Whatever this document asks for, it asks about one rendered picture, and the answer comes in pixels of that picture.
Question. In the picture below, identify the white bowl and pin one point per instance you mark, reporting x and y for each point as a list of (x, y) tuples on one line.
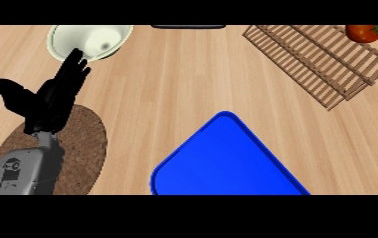
[(75, 38)]

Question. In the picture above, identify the round brown cork placemat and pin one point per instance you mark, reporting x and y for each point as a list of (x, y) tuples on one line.
[(84, 148)]

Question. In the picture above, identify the wooden slatted tiered shelf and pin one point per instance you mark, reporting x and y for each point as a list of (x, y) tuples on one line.
[(315, 58)]

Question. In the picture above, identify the dark grey flat object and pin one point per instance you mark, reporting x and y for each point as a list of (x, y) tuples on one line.
[(188, 26)]

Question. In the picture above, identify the red tomato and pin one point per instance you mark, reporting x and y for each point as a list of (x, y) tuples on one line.
[(363, 32)]

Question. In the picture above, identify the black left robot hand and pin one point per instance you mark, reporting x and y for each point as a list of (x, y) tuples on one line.
[(56, 95)]

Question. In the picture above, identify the blue tray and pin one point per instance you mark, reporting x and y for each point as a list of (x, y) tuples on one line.
[(227, 162)]

